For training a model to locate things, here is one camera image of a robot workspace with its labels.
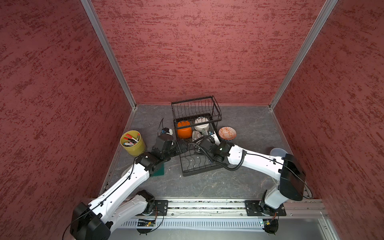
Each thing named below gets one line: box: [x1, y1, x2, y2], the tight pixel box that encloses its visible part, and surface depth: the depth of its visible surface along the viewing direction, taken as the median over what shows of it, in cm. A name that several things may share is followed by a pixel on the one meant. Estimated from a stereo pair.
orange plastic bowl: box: [177, 120, 192, 139], surface depth 99 cm
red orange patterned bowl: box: [218, 126, 237, 142], surface depth 102 cm
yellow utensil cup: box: [120, 130, 147, 157], surface depth 87 cm
